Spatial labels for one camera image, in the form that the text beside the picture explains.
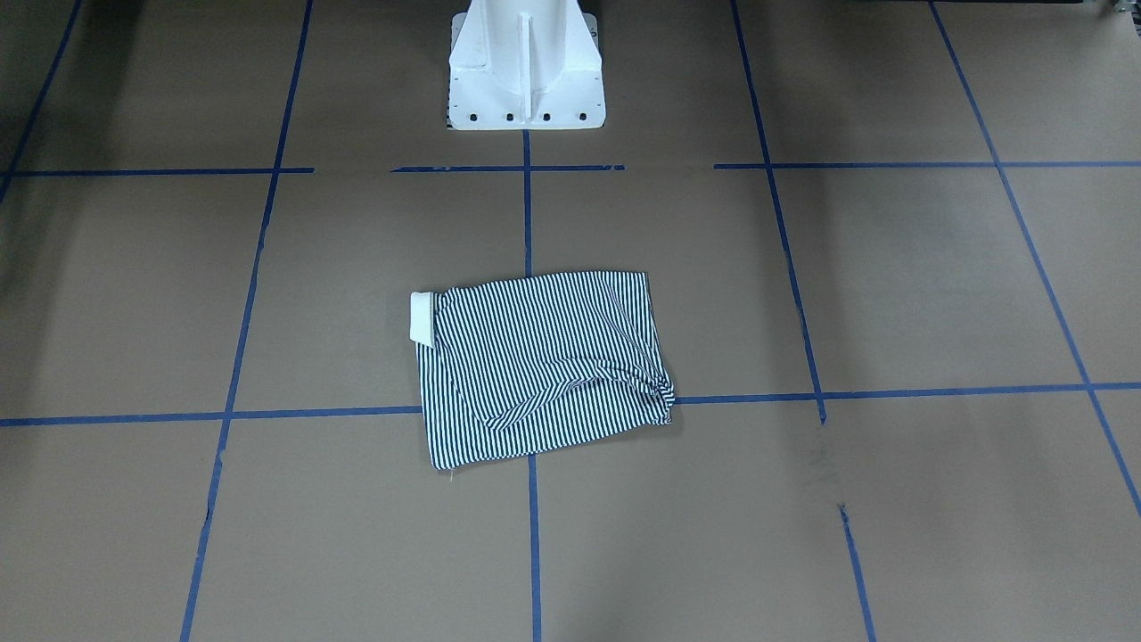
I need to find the blue white striped polo shirt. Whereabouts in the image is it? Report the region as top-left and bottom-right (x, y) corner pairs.
(410, 271), (675, 471)

